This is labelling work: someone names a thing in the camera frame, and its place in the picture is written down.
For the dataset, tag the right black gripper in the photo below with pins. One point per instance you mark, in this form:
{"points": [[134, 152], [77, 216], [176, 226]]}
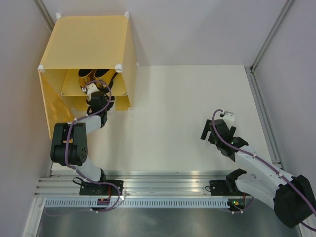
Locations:
{"points": [[206, 129]]}

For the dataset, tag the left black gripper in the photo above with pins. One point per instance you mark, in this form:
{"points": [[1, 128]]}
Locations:
{"points": [[106, 102]]}

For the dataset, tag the black white sneaker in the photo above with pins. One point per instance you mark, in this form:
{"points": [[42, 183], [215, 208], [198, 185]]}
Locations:
{"points": [[111, 107], [88, 100]]}

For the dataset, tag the gold loafer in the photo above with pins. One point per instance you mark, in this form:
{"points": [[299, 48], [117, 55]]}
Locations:
{"points": [[85, 76], [105, 79]]}

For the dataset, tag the yellow cabinet door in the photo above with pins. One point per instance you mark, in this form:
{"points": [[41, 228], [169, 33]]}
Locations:
{"points": [[56, 109]]}

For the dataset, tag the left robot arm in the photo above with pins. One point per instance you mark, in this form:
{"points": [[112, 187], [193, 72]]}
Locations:
{"points": [[69, 148]]}

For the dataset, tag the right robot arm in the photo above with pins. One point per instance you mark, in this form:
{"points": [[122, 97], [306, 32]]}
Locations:
{"points": [[290, 197]]}

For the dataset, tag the yellow plastic shoe cabinet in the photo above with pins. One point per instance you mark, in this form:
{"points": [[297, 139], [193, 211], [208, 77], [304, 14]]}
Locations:
{"points": [[91, 42]]}

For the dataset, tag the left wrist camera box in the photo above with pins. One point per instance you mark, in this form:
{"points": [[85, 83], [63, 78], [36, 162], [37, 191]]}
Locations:
{"points": [[90, 88]]}

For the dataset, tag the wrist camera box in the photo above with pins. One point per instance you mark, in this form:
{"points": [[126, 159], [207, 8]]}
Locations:
{"points": [[228, 118], [90, 88]]}

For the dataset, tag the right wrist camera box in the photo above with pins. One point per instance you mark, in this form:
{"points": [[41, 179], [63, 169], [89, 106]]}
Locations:
{"points": [[228, 118]]}

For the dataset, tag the right aluminium frame post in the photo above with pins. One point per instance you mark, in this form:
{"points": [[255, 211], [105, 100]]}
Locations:
{"points": [[257, 94]]}

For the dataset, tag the aluminium frame post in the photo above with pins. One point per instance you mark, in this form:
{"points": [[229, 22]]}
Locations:
{"points": [[257, 94], [45, 14]]}

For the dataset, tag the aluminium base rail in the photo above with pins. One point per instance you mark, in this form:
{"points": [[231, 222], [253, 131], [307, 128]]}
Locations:
{"points": [[137, 184]]}

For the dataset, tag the white slotted cable duct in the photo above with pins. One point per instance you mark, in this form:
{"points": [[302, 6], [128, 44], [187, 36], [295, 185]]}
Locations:
{"points": [[141, 202]]}

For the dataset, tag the left aluminium frame post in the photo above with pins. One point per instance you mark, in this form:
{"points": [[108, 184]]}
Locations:
{"points": [[45, 14]]}

